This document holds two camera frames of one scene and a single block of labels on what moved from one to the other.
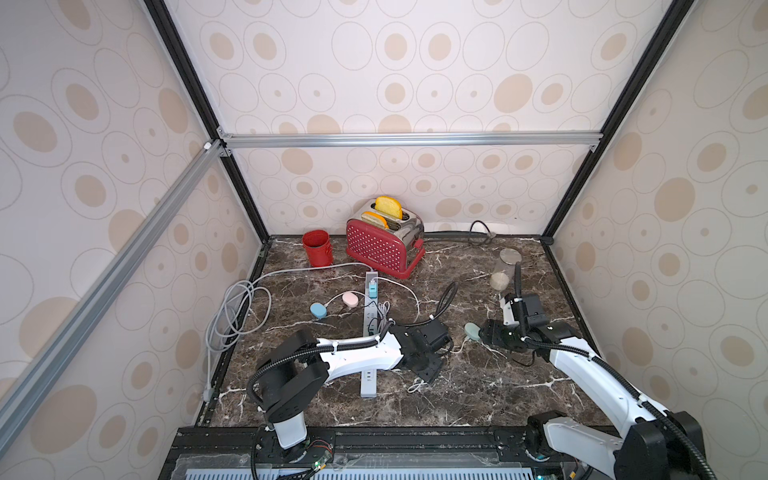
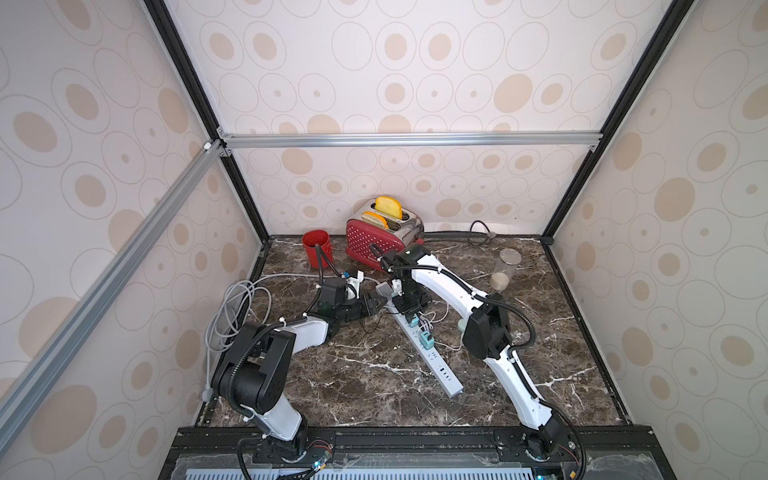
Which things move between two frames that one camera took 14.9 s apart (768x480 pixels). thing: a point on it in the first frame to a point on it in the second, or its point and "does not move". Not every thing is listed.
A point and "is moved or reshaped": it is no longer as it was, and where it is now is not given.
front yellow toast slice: (370, 216) does not move
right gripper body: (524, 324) to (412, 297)
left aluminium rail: (26, 390) does not move
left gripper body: (428, 367) to (352, 309)
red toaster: (383, 241) does not move
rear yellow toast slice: (389, 204) does not move
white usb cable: (383, 306) is moved or reshaped
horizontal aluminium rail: (406, 139) does not move
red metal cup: (319, 247) does not move
